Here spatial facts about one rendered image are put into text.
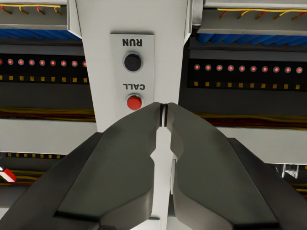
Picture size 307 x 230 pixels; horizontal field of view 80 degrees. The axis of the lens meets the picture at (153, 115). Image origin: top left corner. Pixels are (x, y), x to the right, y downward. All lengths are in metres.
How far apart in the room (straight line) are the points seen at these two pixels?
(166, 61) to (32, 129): 0.20
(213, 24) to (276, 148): 0.17
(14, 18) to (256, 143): 0.34
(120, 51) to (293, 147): 0.24
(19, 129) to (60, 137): 0.05
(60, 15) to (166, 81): 0.15
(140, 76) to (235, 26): 0.13
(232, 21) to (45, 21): 0.22
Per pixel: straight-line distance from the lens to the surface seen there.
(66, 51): 0.39
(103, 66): 0.19
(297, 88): 0.43
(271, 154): 0.29
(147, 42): 0.18
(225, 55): 0.37
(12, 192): 0.60
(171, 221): 0.39
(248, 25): 0.26
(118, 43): 0.18
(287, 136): 0.29
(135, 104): 0.20
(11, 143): 0.31
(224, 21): 0.25
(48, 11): 0.28
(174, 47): 0.18
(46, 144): 0.29
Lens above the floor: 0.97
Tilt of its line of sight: 31 degrees up
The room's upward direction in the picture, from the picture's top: 179 degrees counter-clockwise
